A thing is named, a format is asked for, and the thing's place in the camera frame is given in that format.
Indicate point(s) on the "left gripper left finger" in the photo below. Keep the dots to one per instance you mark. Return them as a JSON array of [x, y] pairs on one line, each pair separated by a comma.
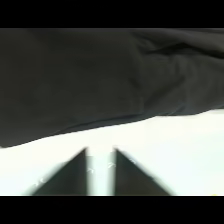
[[68, 178]]

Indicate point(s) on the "black T-shirt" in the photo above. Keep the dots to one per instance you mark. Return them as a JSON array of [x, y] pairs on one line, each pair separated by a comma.
[[100, 83]]

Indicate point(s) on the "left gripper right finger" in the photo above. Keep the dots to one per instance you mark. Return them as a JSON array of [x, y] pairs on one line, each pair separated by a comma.
[[135, 178]]

